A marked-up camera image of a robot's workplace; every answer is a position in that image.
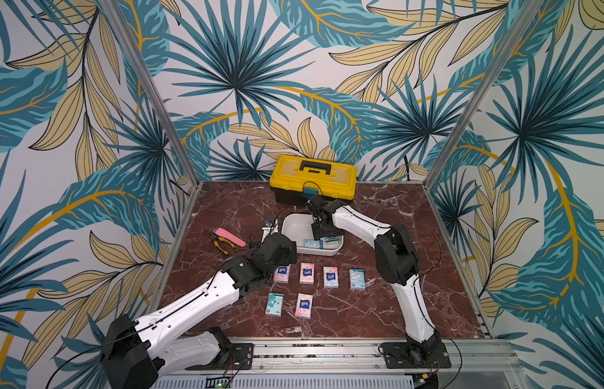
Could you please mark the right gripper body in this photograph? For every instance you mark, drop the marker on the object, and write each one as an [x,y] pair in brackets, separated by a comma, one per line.
[324,229]

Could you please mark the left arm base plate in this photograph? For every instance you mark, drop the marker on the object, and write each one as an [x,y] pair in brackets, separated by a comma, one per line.
[237,356]

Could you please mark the white plastic storage box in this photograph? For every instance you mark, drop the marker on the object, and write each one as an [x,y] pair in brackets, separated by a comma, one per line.
[297,227]

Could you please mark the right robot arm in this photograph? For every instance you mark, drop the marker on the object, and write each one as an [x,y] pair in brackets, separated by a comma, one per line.
[396,262]

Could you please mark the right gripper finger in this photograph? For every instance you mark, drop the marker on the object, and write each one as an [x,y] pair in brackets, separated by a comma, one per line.
[319,230]
[333,231]

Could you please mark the yellow black toolbox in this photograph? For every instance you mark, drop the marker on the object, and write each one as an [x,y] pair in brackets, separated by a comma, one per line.
[296,179]

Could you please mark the pink Tempo tissue pack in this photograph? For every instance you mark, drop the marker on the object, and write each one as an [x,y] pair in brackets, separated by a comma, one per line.
[282,274]
[307,273]
[330,277]

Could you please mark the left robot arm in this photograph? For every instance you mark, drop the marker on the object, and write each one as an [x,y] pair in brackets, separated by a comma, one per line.
[137,352]

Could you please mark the yellow handled pliers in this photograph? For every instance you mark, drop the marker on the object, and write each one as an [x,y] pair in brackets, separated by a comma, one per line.
[222,244]

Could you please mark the teal cartoon tissue pack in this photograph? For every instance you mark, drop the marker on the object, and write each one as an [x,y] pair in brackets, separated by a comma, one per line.
[274,304]

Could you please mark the aluminium front rail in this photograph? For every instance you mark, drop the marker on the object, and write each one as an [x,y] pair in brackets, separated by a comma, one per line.
[475,363]

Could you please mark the small blue tissue pack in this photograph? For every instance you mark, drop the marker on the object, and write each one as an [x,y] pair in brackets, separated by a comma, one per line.
[314,244]

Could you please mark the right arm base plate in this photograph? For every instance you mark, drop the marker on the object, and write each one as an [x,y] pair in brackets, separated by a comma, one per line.
[403,355]

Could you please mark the blue elephant tissue pack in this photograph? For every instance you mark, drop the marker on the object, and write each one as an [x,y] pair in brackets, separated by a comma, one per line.
[357,279]

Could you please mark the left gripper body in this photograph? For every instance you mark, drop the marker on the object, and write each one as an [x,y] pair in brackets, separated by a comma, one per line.
[291,258]

